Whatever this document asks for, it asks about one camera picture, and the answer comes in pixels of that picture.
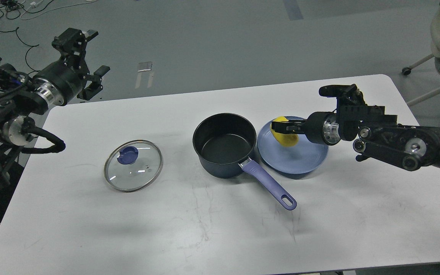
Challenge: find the dark blue saucepan purple handle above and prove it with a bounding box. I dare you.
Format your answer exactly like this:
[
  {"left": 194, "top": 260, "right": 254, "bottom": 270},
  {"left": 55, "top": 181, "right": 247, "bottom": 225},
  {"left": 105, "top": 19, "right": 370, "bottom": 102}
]
[{"left": 192, "top": 113, "right": 297, "bottom": 210}]

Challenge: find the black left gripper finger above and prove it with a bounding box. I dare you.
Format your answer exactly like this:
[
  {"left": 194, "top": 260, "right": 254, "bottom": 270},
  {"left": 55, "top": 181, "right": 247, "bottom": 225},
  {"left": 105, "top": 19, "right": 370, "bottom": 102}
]
[
  {"left": 78, "top": 65, "right": 110, "bottom": 101},
  {"left": 51, "top": 28, "right": 99, "bottom": 61}
]

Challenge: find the blue round plate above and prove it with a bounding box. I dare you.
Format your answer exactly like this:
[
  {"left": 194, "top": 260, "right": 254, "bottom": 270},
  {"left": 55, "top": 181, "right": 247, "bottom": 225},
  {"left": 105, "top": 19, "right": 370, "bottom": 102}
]
[{"left": 257, "top": 122, "right": 328, "bottom": 175}]

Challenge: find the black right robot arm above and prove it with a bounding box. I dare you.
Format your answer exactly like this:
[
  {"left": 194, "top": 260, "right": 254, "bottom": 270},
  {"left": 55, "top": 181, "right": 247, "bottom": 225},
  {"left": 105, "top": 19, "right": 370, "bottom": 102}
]
[{"left": 270, "top": 84, "right": 440, "bottom": 171}]

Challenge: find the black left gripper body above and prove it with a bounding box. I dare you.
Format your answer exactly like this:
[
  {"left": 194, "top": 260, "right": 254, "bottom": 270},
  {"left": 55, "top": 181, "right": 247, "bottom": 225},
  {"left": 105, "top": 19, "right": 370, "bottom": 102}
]
[{"left": 33, "top": 57, "right": 89, "bottom": 106}]

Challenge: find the yellow potato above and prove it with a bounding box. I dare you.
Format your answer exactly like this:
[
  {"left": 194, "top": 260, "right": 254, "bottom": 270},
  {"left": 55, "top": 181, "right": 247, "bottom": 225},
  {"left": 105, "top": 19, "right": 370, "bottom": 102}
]
[{"left": 270, "top": 126, "right": 299, "bottom": 147}]

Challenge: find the white floor cable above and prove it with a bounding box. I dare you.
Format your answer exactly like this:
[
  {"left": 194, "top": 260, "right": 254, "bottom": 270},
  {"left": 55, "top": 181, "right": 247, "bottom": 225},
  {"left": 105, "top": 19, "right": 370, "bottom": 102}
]
[{"left": 21, "top": 0, "right": 100, "bottom": 21}]

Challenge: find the black floor cable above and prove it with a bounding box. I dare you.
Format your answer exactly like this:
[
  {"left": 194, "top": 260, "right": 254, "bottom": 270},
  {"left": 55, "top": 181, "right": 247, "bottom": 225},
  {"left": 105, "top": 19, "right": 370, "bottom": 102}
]
[{"left": 0, "top": 0, "right": 55, "bottom": 73}]

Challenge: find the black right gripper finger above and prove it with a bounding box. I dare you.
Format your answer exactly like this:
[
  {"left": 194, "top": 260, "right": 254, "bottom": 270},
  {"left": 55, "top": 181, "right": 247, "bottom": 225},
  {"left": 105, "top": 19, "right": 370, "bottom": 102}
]
[
  {"left": 271, "top": 120, "right": 307, "bottom": 128},
  {"left": 272, "top": 128, "right": 306, "bottom": 135}
]

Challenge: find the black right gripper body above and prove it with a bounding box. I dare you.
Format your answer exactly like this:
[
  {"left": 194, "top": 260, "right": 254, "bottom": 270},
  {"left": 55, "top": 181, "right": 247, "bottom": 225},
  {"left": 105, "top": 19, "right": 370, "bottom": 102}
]
[{"left": 304, "top": 112, "right": 330, "bottom": 146}]

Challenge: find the glass pot lid purple knob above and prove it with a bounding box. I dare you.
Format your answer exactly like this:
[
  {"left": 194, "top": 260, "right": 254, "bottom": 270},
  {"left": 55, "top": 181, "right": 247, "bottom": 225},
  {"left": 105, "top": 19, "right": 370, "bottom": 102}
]
[{"left": 104, "top": 139, "right": 163, "bottom": 193}]

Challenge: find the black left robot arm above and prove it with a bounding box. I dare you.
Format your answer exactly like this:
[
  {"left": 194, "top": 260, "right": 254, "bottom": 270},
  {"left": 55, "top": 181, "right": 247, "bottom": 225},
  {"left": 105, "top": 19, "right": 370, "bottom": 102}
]
[{"left": 0, "top": 28, "right": 110, "bottom": 190}]

